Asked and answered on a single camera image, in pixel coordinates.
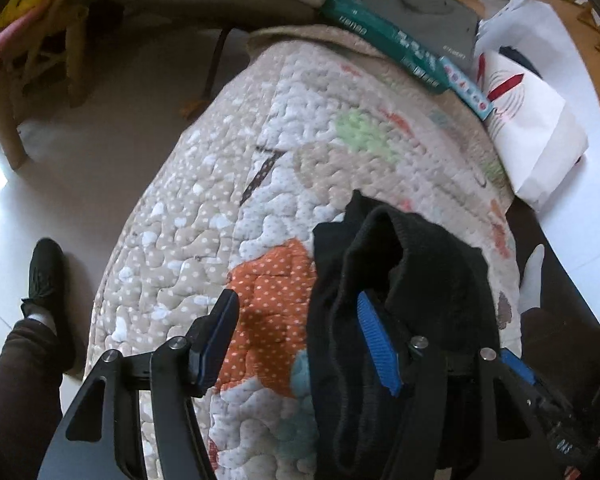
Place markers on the person's leg in brown trousers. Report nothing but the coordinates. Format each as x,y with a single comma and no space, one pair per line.
15,390

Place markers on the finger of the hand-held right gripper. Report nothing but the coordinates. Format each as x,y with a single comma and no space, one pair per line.
517,365

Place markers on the green cardboard box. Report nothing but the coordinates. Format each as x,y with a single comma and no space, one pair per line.
380,25

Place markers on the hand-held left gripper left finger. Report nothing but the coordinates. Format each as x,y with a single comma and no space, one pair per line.
215,340

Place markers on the quilted patchwork blanket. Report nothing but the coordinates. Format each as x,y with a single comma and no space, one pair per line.
205,210

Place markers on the light blue small box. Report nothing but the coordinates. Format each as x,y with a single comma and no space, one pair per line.
467,87

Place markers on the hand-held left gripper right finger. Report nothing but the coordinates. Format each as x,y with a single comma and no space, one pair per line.
380,350

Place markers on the pink cushion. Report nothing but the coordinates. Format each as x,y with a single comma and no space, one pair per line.
0,45

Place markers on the grey laptop bag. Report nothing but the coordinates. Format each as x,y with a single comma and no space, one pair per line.
420,0

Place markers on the person's black shoe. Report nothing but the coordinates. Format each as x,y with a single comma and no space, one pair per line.
45,270

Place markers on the wooden chair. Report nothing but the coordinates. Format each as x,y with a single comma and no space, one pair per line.
75,60

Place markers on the black pants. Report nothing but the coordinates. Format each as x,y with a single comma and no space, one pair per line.
440,280

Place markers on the white sock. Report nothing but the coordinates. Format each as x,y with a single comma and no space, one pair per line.
532,275

